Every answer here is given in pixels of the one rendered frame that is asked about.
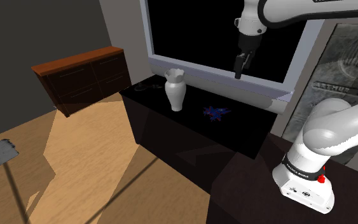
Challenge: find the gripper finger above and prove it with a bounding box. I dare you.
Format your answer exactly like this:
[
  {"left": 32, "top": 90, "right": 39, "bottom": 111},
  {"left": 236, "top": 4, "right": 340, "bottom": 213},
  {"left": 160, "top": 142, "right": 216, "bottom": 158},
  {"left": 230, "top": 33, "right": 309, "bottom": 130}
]
[
  {"left": 244, "top": 50, "right": 256, "bottom": 70},
  {"left": 233, "top": 53, "right": 246, "bottom": 80}
]

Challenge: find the blue and red toy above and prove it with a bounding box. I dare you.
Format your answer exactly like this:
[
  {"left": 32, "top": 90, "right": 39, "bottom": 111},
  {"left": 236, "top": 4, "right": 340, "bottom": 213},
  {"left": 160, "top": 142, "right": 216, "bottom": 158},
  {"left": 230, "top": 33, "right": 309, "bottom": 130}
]
[{"left": 202, "top": 106, "right": 232, "bottom": 123}]

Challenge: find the white framed window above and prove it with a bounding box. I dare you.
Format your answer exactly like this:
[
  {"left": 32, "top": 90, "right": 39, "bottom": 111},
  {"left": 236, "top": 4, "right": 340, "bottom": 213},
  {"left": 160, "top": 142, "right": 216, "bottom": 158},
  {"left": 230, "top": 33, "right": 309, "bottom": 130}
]
[{"left": 139, "top": 0, "right": 326, "bottom": 116}]

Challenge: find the white vase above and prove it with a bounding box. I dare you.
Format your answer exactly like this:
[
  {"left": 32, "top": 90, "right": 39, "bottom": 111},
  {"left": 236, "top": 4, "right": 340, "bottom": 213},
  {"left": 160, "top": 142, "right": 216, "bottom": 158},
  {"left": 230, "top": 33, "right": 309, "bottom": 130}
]
[{"left": 164, "top": 68, "right": 188, "bottom": 112}]

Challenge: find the black cabinet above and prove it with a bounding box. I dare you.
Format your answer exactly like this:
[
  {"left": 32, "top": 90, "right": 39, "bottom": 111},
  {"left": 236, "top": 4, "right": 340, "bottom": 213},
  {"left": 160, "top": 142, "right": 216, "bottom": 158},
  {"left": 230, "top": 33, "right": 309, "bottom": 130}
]
[{"left": 118, "top": 74, "right": 279, "bottom": 195}]

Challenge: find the small black flat object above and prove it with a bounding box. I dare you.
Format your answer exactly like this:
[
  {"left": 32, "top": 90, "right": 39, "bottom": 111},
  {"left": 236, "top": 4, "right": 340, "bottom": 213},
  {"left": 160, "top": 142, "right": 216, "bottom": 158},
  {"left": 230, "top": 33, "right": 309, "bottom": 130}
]
[{"left": 134, "top": 82, "right": 164, "bottom": 92}]

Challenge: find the dark robot stand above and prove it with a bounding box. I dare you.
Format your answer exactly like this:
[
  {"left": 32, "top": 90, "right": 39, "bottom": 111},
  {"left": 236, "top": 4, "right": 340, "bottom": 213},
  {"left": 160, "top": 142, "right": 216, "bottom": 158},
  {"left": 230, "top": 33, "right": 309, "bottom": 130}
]
[{"left": 205, "top": 132, "right": 358, "bottom": 224}]

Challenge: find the brown wooden sideboard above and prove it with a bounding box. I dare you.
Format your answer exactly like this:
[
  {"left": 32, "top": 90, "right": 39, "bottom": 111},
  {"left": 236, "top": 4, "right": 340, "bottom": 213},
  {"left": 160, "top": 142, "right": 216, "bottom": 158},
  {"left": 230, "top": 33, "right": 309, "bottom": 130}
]
[{"left": 31, "top": 46, "right": 133, "bottom": 118}]

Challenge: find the grey wall picture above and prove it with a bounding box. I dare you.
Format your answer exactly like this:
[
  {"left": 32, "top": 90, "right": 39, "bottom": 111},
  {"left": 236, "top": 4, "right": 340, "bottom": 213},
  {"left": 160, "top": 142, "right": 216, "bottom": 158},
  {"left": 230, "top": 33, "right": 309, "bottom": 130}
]
[{"left": 282, "top": 22, "right": 358, "bottom": 166}]

